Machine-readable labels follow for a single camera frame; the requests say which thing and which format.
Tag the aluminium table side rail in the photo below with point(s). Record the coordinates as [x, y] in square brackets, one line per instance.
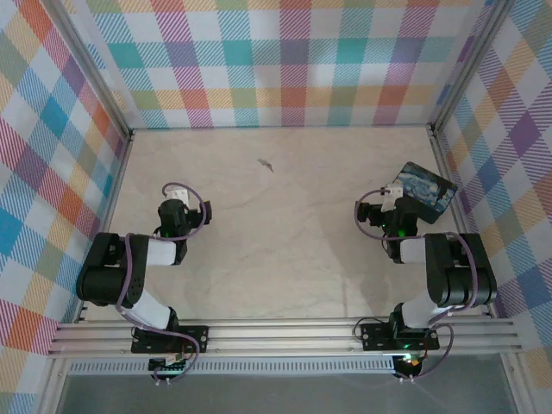
[116, 181]
[446, 172]

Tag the small metal key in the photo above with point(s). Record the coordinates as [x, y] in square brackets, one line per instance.
[265, 163]

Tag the aluminium mounting rail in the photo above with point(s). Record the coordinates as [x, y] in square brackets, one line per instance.
[280, 336]

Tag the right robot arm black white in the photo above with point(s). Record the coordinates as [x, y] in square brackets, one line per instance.
[448, 267]

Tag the starry night printed box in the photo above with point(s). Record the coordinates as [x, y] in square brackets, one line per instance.
[427, 185]

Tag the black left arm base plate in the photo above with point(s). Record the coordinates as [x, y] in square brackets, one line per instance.
[194, 338]

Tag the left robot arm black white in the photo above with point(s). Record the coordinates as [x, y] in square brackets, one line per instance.
[155, 252]

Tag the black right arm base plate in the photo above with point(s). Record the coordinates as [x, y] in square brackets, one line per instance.
[375, 336]

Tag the aluminium frame post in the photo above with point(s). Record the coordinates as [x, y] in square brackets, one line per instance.
[470, 64]
[90, 73]

